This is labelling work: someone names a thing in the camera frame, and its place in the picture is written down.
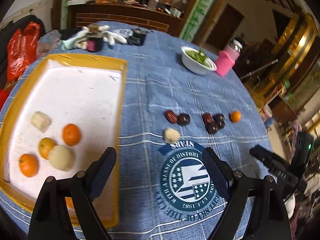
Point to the red plastic bag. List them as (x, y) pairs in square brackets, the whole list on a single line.
[(21, 52)]

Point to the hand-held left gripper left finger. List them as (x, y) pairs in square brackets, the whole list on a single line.
[(106, 168)]

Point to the small orange kumquat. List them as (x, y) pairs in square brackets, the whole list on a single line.
[(235, 116)]

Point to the orange tangerine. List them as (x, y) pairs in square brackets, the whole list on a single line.
[(71, 134), (28, 165)]

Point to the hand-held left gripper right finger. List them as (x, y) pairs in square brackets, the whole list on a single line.
[(214, 175)]

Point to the light green cloth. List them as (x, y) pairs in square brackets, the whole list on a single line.
[(69, 43)]

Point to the wooden sideboard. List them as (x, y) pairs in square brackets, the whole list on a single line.
[(125, 15)]

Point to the bottle in pink sleeve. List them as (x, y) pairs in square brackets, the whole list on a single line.
[(228, 59)]

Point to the small peeled white fruit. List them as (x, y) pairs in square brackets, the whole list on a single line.
[(171, 135)]

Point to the dark brown round fruit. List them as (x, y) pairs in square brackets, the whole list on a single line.
[(219, 117), (212, 128), (221, 124), (184, 119)]

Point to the black box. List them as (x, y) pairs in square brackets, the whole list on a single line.
[(136, 37)]

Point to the brown wooden door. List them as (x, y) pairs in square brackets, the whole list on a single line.
[(224, 28)]

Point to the peeled white fruit chunk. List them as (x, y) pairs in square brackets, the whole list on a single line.
[(41, 121)]

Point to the metal pot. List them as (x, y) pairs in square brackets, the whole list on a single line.
[(175, 11)]

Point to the white bowl with greens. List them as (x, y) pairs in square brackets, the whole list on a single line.
[(197, 63)]

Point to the white work gloves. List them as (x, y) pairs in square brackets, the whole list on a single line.
[(113, 37)]

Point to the yellowish tangerine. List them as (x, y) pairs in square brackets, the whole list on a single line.
[(45, 147)]

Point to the blue plaid tablecloth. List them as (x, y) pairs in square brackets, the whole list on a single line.
[(155, 85)]

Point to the dark jar pink label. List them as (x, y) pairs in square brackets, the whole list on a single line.
[(94, 44)]

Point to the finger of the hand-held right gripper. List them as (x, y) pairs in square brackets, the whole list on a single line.
[(271, 161)]

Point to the large peeled white fruit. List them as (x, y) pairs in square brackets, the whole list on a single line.
[(61, 158)]

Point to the white and red bucket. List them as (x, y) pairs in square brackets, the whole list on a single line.
[(266, 112)]

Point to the gold framed display cabinet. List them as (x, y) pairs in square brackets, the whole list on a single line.
[(297, 62)]

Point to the clear glass jar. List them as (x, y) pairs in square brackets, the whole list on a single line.
[(153, 3)]

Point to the red jujube date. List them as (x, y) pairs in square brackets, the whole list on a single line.
[(207, 118), (170, 116)]

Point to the clear plastic bag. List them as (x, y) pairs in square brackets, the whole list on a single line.
[(47, 42)]

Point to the white foam tray yellow taped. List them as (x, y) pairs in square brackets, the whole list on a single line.
[(75, 100)]

